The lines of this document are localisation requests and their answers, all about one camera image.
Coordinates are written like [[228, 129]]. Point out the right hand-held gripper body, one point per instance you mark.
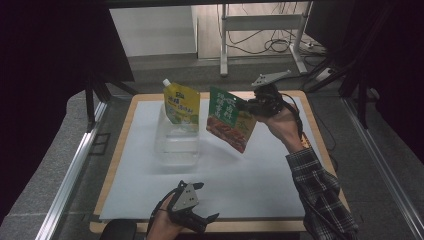
[[266, 96]]

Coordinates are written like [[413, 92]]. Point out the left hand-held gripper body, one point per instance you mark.
[[186, 198]]

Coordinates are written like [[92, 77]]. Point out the green and red sauce packet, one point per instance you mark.
[[230, 120]]

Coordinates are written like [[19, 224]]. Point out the clear plastic container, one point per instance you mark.
[[176, 146]]

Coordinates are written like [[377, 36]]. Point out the yellow spout pouch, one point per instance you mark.
[[181, 105]]

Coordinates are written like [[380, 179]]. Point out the person's left hand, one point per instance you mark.
[[163, 223]]

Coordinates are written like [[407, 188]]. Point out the person's right hand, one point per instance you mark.
[[283, 126]]

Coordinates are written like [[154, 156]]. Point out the white table mat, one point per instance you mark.
[[200, 186]]

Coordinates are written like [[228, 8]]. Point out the white power strip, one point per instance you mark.
[[313, 48]]

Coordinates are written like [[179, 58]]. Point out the black rounded object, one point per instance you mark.
[[118, 230]]

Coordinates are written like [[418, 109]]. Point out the black metal stand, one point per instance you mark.
[[353, 80]]

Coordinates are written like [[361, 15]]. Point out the black floor plate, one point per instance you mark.
[[99, 144]]

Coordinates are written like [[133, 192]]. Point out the white cabinet panel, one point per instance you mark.
[[153, 31]]

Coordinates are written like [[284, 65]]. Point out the black tripod stand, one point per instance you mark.
[[96, 96]]

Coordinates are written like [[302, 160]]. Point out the white metal desk frame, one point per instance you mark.
[[260, 22]]

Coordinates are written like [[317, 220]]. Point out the aluminium rail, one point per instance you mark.
[[70, 180], [383, 160]]

